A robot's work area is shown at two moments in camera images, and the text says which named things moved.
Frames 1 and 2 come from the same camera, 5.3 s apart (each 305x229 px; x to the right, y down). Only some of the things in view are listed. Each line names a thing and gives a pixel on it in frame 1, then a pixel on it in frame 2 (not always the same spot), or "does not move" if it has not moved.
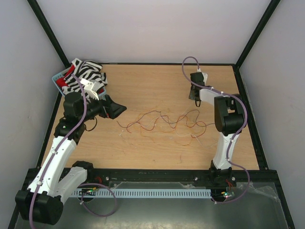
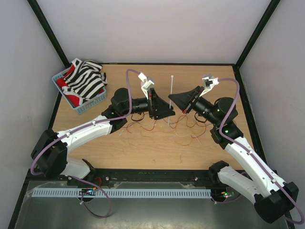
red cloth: [61, 82] does not move
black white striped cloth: [86, 69] does not move
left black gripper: [113, 109] to [161, 108]
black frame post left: [50, 32] does not move
